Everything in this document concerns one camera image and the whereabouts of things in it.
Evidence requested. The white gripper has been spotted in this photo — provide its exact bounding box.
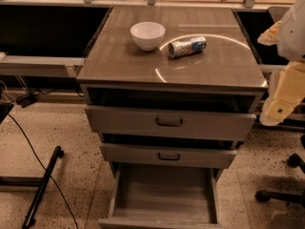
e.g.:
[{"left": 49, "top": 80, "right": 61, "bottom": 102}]
[{"left": 257, "top": 20, "right": 305, "bottom": 126}]

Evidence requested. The grey drawer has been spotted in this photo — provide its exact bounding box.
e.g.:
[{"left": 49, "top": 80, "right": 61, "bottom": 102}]
[
  {"left": 85, "top": 106, "right": 255, "bottom": 141},
  {"left": 98, "top": 164, "right": 222, "bottom": 229},
  {"left": 101, "top": 143, "right": 236, "bottom": 169}
]

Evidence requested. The grey drawer cabinet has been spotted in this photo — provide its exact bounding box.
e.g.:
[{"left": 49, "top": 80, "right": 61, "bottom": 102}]
[{"left": 75, "top": 5, "right": 269, "bottom": 177}]

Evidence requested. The grey chair backrest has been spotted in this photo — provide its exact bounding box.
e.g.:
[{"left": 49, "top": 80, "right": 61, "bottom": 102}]
[{"left": 267, "top": 7, "right": 289, "bottom": 22}]

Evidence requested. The crushed silver blue can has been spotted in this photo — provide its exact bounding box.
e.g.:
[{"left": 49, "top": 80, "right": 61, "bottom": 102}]
[{"left": 168, "top": 36, "right": 207, "bottom": 58}]

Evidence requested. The white bowl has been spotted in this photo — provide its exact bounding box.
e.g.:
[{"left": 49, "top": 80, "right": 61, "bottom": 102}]
[{"left": 130, "top": 22, "right": 165, "bottom": 51}]

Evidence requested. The black metal stand leg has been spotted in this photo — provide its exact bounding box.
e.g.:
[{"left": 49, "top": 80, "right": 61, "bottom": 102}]
[{"left": 22, "top": 146, "right": 64, "bottom": 229}]

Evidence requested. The left grey desk rail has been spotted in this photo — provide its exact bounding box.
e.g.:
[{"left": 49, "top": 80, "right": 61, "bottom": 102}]
[{"left": 0, "top": 52, "right": 85, "bottom": 77}]

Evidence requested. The black floor cable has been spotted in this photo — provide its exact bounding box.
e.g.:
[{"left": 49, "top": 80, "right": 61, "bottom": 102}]
[{"left": 7, "top": 113, "right": 80, "bottom": 229}]

